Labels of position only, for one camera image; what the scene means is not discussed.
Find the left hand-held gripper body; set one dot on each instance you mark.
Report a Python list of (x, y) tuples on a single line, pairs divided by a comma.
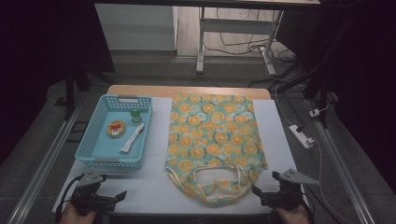
[(90, 199)]

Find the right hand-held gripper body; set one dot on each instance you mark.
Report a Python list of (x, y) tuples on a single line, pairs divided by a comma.
[(286, 197)]

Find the blue plastic basket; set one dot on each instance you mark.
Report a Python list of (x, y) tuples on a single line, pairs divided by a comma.
[(109, 146)]

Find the round packet with red label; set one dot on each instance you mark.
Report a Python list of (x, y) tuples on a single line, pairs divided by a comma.
[(116, 128)]

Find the small bottle with green cap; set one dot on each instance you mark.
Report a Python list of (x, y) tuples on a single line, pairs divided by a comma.
[(136, 116)]

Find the orange print cloth bag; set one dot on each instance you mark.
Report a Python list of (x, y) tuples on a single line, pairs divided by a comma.
[(214, 137)]

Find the person's right hand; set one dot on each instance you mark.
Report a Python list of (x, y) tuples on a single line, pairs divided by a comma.
[(292, 216)]

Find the person's left hand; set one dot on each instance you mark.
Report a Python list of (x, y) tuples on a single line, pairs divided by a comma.
[(73, 217)]

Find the white table mat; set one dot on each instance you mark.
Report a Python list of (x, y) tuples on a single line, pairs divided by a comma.
[(277, 137)]

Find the white power strip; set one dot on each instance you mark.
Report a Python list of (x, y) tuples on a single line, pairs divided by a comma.
[(300, 136)]

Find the small white adapter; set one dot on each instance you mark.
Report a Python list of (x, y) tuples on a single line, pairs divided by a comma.
[(314, 113)]

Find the black stand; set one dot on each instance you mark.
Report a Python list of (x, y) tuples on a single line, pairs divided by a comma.
[(323, 93), (70, 93)]

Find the dark curtain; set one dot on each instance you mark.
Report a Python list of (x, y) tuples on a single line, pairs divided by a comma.
[(367, 77), (31, 62)]

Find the white cabinet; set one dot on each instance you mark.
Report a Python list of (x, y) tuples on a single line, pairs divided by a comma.
[(137, 28)]

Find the metal floor rail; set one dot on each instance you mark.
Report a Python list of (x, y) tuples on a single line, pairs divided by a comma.
[(43, 168), (342, 174)]

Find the white desk frame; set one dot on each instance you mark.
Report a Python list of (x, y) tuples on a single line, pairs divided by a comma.
[(236, 26)]

